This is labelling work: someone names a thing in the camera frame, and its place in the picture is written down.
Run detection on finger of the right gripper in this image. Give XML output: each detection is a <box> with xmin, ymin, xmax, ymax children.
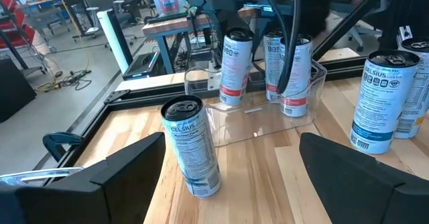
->
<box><xmin>294</xmin><ymin>0</ymin><xmax>332</xmax><ymax>39</ymax></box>
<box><xmin>207</xmin><ymin>0</ymin><xmax>252</xmax><ymax>34</ymax></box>

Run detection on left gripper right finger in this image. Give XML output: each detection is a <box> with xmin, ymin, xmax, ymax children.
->
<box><xmin>299</xmin><ymin>132</ymin><xmax>429</xmax><ymax>224</ymax></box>

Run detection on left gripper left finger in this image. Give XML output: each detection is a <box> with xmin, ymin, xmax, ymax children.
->
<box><xmin>0</xmin><ymin>132</ymin><xmax>167</xmax><ymax>224</ymax></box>

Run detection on white can red band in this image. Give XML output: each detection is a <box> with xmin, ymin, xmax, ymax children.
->
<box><xmin>280</xmin><ymin>34</ymin><xmax>314</xmax><ymax>118</ymax></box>
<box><xmin>263</xmin><ymin>29</ymin><xmax>286</xmax><ymax>101</ymax></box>
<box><xmin>219</xmin><ymin>27</ymin><xmax>255</xmax><ymax>107</ymax></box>

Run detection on plastic wrapped pack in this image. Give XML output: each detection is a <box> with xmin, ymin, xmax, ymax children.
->
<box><xmin>150</xmin><ymin>0</ymin><xmax>189</xmax><ymax>17</ymax></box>

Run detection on black computer tower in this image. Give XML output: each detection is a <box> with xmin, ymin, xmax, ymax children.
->
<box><xmin>121</xmin><ymin>51</ymin><xmax>162</xmax><ymax>81</ymax></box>

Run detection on black floor box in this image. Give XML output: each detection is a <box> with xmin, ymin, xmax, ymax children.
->
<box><xmin>0</xmin><ymin>56</ymin><xmax>38</xmax><ymax>123</ymax></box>

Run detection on white upright panel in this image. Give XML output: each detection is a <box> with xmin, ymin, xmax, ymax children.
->
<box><xmin>96</xmin><ymin>8</ymin><xmax>134</xmax><ymax>74</ymax></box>

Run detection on red tool cabinet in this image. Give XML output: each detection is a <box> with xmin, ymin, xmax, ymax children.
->
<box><xmin>0</xmin><ymin>0</ymin><xmax>37</xmax><ymax>50</ymax></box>

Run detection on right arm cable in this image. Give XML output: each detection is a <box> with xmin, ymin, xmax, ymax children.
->
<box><xmin>254</xmin><ymin>0</ymin><xmax>302</xmax><ymax>95</ymax></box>

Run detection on white metal bracket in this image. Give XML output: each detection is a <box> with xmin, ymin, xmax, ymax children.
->
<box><xmin>207</xmin><ymin>76</ymin><xmax>223</xmax><ymax>91</ymax></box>

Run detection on floor cable pile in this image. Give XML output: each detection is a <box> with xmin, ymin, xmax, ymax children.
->
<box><xmin>34</xmin><ymin>68</ymin><xmax>93</xmax><ymax>93</ymax></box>

